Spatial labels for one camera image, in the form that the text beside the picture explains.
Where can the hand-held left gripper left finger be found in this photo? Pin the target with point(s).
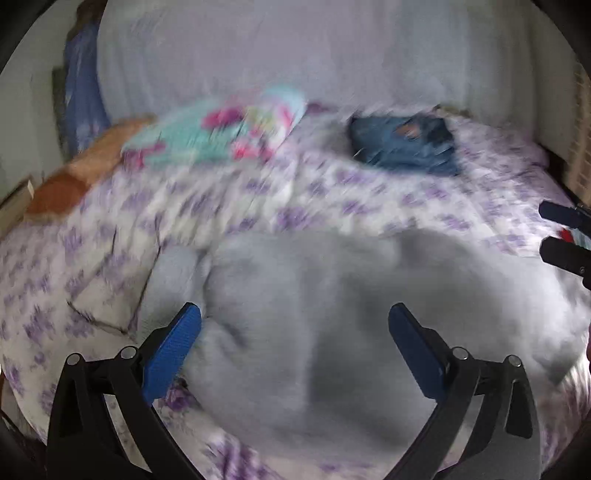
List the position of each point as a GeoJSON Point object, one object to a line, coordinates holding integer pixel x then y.
{"type": "Point", "coordinates": [173, 346]}

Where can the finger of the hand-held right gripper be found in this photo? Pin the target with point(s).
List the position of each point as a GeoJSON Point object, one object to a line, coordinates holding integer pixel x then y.
{"type": "Point", "coordinates": [561, 213]}
{"type": "Point", "coordinates": [563, 254]}

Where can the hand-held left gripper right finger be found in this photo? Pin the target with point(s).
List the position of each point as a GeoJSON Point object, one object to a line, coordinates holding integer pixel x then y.
{"type": "Point", "coordinates": [413, 346]}

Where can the grey sweat pants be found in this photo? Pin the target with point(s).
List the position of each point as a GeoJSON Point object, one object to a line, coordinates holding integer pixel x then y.
{"type": "Point", "coordinates": [351, 323]}

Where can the beige slatted panel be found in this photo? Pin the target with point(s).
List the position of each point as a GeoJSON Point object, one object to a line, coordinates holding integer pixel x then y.
{"type": "Point", "coordinates": [581, 138]}

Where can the thin-framed eyeglasses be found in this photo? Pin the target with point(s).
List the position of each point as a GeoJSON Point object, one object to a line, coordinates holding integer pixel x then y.
{"type": "Point", "coordinates": [97, 319]}

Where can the folded blue jeans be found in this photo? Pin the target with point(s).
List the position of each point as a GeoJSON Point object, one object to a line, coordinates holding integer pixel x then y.
{"type": "Point", "coordinates": [406, 143]}

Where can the purple floral bed sheet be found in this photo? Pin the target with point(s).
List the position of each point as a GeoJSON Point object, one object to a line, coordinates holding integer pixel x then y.
{"type": "Point", "coordinates": [323, 198]}

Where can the orange brown cloth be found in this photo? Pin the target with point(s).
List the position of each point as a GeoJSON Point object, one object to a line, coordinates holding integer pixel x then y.
{"type": "Point", "coordinates": [87, 170]}

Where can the folded floral blanket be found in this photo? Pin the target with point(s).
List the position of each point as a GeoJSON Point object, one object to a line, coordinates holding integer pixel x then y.
{"type": "Point", "coordinates": [207, 129]}

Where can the grey patterned cloth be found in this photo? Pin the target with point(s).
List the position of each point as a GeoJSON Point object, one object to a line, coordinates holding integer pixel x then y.
{"type": "Point", "coordinates": [60, 110]}

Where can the blue patterned pillow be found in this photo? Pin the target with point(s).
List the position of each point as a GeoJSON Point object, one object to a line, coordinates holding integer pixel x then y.
{"type": "Point", "coordinates": [83, 92]}

